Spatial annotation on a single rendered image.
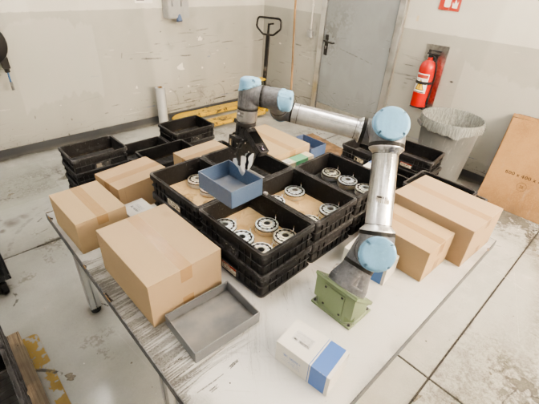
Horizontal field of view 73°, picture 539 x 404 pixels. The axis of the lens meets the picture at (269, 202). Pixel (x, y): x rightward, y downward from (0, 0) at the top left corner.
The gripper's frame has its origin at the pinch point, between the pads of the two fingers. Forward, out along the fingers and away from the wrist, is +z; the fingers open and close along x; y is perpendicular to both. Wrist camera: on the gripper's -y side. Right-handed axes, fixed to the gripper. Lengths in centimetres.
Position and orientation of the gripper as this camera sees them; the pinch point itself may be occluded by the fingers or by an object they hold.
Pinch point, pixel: (245, 172)
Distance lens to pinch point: 143.1
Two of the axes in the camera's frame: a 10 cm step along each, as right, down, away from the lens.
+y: -6.6, -4.3, 6.1
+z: -1.2, 8.7, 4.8
